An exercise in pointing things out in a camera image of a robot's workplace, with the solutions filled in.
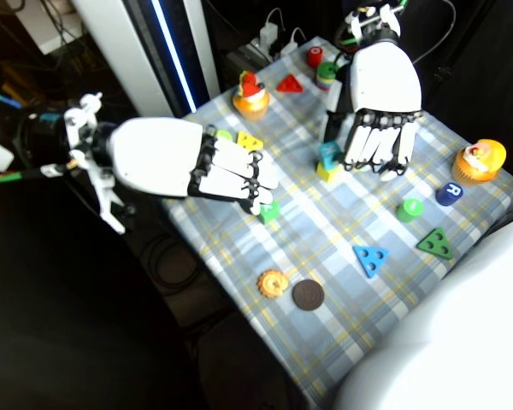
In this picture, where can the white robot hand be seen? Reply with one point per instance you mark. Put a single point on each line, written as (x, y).
(385, 77)
(154, 158)

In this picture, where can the teal cube letter K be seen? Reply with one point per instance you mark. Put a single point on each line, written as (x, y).
(328, 153)

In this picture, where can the green cube letter X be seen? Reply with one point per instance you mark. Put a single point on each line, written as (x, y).
(270, 212)

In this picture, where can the red wooden cylinder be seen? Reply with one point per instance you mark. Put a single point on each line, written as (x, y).
(315, 57)

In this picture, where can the red triangle block with holes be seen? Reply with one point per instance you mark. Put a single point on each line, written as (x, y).
(290, 85)

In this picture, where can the yellow triangle block with holes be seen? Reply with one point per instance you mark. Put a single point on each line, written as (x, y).
(249, 140)

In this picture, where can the white charger plug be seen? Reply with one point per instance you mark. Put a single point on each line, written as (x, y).
(291, 42)
(269, 33)

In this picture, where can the strawberry cupcake toy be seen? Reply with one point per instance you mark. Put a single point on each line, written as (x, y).
(251, 104)

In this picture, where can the yellow wooden cube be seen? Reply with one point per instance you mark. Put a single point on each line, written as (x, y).
(327, 173)

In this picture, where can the white column with blue strip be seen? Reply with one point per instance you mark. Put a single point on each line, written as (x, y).
(119, 42)

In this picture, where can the yellow peach cupcake toy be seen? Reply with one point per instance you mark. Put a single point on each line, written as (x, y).
(479, 166)

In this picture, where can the blue cylinder letter R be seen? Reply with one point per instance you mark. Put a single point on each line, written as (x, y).
(449, 194)

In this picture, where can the green wooden cylinder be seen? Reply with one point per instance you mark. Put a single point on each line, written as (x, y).
(409, 210)

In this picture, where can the blue plaid tablecloth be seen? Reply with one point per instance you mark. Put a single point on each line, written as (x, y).
(325, 239)

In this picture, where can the tan biscuit cookie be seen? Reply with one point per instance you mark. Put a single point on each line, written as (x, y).
(273, 284)

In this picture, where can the green triangle block with holes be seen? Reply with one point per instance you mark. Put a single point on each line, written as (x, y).
(436, 245)

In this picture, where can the blue triangle block with holes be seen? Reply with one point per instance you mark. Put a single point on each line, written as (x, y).
(369, 258)

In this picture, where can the brown chocolate cookie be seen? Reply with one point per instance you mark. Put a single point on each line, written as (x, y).
(308, 294)

